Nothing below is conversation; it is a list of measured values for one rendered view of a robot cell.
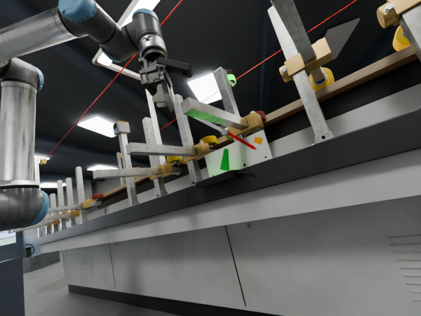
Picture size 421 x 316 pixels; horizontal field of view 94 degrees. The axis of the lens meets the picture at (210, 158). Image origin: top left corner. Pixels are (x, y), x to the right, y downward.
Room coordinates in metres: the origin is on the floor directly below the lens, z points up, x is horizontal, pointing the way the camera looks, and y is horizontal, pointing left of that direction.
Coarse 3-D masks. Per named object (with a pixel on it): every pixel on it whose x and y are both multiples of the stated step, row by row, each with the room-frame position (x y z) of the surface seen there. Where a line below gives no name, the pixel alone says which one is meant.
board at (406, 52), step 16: (384, 64) 0.54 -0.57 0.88; (400, 64) 0.55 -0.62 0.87; (352, 80) 0.59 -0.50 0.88; (368, 80) 0.61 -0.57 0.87; (320, 96) 0.64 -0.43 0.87; (272, 112) 0.75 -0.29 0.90; (288, 112) 0.72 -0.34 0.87; (224, 144) 0.95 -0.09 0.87; (144, 176) 1.28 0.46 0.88; (112, 192) 1.55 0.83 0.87
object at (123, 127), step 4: (120, 124) 1.09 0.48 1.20; (124, 124) 1.11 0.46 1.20; (128, 124) 1.14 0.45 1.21; (116, 128) 1.10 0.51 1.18; (120, 128) 1.09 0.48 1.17; (124, 128) 1.11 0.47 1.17; (128, 128) 1.13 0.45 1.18; (120, 132) 1.11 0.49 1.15; (124, 132) 1.12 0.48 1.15; (128, 132) 1.14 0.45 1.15
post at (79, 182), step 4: (76, 168) 1.54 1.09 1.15; (80, 168) 1.56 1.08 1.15; (76, 172) 1.55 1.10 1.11; (80, 172) 1.56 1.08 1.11; (76, 176) 1.55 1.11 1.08; (80, 176) 1.56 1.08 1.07; (76, 180) 1.55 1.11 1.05; (80, 180) 1.55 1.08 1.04; (80, 184) 1.55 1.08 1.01; (80, 188) 1.55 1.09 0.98; (80, 192) 1.55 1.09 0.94; (80, 196) 1.54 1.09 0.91; (84, 196) 1.57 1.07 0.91; (80, 200) 1.54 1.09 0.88; (84, 200) 1.56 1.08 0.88; (80, 212) 1.55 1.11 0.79; (84, 212) 1.55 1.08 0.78; (80, 216) 1.56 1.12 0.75; (84, 216) 1.55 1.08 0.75
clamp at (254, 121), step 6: (252, 114) 0.62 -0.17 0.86; (258, 114) 0.64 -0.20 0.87; (252, 120) 0.62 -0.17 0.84; (258, 120) 0.63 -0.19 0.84; (252, 126) 0.63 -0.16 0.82; (258, 126) 0.63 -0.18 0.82; (234, 132) 0.67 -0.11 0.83; (240, 132) 0.66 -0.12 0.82; (246, 132) 0.66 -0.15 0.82; (228, 138) 0.70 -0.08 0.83
